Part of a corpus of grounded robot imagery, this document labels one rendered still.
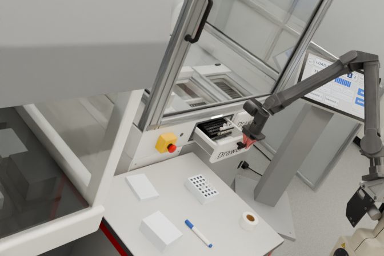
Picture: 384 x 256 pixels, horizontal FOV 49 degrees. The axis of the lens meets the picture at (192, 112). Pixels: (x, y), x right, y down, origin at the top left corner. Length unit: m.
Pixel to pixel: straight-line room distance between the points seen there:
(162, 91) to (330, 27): 2.17
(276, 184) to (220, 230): 1.43
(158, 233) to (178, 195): 0.29
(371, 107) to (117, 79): 1.10
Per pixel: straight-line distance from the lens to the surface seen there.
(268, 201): 3.19
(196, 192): 1.77
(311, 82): 1.87
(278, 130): 3.83
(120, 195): 1.65
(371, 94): 1.81
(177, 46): 1.50
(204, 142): 1.92
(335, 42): 3.51
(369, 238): 1.93
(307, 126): 2.84
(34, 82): 0.88
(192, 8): 1.46
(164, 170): 1.84
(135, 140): 1.72
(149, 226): 1.51
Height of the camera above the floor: 1.88
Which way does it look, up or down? 29 degrees down
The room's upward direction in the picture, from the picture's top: 24 degrees clockwise
